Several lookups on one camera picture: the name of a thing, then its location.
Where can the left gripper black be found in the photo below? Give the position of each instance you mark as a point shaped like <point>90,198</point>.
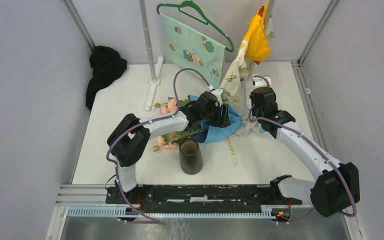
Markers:
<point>221,121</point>

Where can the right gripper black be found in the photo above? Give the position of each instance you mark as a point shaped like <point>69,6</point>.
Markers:
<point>253,109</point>

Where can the cream ribbon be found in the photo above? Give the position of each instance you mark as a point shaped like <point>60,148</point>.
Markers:
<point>236,139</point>

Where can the light blue wrapping paper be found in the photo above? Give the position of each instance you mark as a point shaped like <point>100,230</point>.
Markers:
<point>211,134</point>

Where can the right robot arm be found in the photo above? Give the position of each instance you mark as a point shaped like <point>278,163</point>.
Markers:
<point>336,185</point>

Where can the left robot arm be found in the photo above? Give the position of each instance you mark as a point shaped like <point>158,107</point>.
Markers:
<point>130,138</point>

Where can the black vase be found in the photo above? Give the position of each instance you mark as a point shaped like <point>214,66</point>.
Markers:
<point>190,157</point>

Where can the yellow cream patterned garment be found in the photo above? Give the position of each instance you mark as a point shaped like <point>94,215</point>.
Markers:
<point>235,75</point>

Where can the mint green patterned towel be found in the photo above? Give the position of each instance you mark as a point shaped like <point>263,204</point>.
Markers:
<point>190,48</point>

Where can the green hanger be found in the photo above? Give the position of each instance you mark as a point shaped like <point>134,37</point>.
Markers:
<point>204,19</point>

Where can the black cloth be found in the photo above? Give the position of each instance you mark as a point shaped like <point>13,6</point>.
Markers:
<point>107,66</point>

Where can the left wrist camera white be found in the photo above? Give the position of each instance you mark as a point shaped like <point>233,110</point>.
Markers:
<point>217,92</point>

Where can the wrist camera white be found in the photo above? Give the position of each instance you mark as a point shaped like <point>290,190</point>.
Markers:
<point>261,81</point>
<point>217,92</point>

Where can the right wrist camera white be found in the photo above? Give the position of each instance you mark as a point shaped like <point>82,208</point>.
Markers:
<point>261,81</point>

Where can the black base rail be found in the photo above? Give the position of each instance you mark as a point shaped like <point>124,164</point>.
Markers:
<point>200,199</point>

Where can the white cable duct strip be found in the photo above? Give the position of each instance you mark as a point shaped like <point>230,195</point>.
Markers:
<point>121,212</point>

